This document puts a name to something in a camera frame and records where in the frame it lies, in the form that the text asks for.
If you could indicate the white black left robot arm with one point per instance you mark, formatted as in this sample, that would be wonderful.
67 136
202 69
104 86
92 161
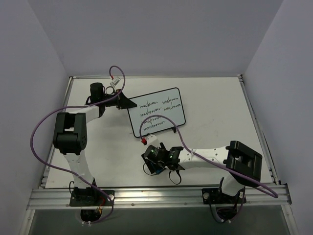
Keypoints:
70 133

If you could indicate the blue whiteboard eraser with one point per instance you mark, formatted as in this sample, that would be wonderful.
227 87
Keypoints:
159 171

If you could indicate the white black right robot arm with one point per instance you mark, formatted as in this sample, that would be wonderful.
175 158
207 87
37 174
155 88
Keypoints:
245 163

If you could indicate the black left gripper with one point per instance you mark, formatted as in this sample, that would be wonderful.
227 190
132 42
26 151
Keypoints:
120 100

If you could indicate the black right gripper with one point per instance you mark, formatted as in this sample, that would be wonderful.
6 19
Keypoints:
148 164

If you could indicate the black cable loop left wrist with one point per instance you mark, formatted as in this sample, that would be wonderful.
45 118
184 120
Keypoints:
109 90

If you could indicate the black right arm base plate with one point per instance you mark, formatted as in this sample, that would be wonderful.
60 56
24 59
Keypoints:
214 196

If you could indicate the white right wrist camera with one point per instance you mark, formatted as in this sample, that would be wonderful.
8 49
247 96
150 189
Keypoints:
150 140

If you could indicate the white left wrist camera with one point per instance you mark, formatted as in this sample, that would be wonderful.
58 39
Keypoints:
115 82

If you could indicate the aluminium table frame rail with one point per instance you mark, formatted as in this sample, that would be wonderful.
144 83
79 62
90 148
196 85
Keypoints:
217 111

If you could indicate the small black-framed whiteboard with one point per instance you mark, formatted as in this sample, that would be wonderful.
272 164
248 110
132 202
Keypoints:
147 117

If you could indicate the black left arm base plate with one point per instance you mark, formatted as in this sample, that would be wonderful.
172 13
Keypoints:
90 197

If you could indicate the black cable loop wrist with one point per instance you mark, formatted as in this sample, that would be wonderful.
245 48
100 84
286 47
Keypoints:
109 90
175 177

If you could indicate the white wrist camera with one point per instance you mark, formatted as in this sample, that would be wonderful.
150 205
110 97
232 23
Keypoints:
115 82
150 140

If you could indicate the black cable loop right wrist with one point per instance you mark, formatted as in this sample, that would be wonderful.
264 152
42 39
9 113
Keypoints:
175 177

